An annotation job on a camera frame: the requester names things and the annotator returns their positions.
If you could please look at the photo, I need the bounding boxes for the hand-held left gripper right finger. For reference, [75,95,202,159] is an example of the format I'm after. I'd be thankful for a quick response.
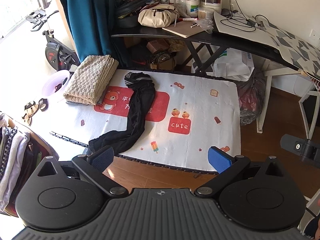
[194,146,285,197]

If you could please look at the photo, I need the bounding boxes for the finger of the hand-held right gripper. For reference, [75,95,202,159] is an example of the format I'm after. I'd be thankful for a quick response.
[280,134,310,161]

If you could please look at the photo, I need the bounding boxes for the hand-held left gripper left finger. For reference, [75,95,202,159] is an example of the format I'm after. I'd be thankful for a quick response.
[37,145,128,197]

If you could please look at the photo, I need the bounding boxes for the black pants with striped waistband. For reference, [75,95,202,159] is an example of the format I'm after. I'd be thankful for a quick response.
[89,72,156,155]

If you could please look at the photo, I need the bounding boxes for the stack of folded clothes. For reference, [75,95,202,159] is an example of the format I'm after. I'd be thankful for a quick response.
[0,111,54,217]

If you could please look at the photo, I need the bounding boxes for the white table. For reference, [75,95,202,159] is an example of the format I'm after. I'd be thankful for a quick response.
[256,67,320,134]

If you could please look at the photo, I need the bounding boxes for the white printed floor mat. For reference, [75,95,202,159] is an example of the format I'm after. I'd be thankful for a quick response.
[50,69,242,174]

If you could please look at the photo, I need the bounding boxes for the dark garbage bag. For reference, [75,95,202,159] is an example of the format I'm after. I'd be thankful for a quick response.
[236,69,267,127]

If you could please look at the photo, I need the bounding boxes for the beige folded blanket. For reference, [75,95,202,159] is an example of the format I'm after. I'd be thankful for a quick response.
[63,54,119,106]

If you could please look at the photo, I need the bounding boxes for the black slipper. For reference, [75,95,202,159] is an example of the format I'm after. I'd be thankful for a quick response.
[37,97,49,112]

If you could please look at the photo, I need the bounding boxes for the purple plastic basin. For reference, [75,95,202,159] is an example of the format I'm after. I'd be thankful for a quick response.
[41,70,72,103]

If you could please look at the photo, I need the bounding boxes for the geometric patterned tablecloth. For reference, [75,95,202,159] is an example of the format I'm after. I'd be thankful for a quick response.
[260,21,320,75]

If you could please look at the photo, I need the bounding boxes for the white plastic bag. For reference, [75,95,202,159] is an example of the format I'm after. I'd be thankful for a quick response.
[191,47,255,82]

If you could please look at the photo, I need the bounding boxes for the dark patterned bag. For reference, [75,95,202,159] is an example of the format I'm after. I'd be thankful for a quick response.
[150,51,175,70]

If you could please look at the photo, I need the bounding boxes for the black exercise bike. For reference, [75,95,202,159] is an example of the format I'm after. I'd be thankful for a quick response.
[25,9,80,72]

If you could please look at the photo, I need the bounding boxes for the white desk pad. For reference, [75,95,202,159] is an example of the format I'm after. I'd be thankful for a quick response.
[212,11,280,49]

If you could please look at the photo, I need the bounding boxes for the pink cardboard box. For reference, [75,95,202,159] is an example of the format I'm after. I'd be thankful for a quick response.
[146,40,170,53]

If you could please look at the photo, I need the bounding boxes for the black desk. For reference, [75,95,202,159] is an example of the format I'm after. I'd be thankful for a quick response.
[110,26,308,77]

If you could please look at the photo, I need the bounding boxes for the tan notebook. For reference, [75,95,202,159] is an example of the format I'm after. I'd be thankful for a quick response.
[162,20,206,38]

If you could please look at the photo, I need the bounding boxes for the teal curtain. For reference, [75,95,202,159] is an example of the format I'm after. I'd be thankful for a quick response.
[54,0,117,65]

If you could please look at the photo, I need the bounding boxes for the cotton swab box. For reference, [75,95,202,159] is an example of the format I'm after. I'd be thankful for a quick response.
[198,7,215,20]

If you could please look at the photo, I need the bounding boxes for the white pump bottle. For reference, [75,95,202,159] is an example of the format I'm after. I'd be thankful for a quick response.
[185,0,200,18]

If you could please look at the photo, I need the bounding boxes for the strappy sandal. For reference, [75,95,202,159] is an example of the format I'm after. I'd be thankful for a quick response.
[21,112,33,127]
[24,101,38,117]

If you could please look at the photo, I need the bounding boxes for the black charger cable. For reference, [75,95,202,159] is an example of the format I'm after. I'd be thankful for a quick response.
[221,0,265,33]

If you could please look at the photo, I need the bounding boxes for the beige drawstring bag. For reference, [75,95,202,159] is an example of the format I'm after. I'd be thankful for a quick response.
[138,2,179,28]

